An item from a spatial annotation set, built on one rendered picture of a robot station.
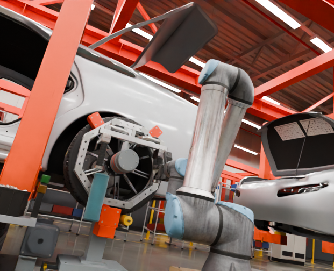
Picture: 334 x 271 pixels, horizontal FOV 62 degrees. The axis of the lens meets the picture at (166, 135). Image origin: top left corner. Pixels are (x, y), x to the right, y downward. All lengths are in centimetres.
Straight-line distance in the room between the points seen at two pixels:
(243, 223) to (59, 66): 134
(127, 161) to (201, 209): 74
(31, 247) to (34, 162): 48
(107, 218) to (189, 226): 82
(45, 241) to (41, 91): 85
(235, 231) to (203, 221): 13
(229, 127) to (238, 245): 49
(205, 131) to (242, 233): 40
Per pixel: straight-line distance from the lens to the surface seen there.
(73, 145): 183
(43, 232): 181
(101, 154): 153
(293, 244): 1003
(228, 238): 108
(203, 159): 106
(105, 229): 175
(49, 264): 205
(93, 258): 193
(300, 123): 472
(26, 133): 168
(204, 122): 110
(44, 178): 149
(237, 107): 125
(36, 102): 173
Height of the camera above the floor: 55
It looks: 17 degrees up
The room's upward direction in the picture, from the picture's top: 11 degrees clockwise
